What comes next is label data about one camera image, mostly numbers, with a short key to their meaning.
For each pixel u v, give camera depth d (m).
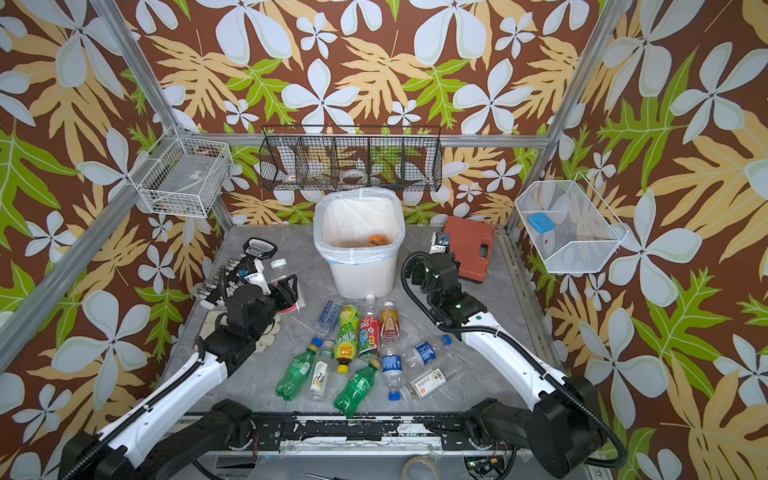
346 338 0.84
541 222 0.86
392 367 0.80
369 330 0.86
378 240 0.99
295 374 0.82
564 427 0.39
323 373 0.78
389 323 0.88
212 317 0.94
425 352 0.82
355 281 0.92
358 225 0.98
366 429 0.75
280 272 0.80
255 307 0.59
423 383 0.78
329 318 0.89
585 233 0.78
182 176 0.85
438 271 0.57
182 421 0.49
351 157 0.97
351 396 0.76
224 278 1.05
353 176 0.99
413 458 0.70
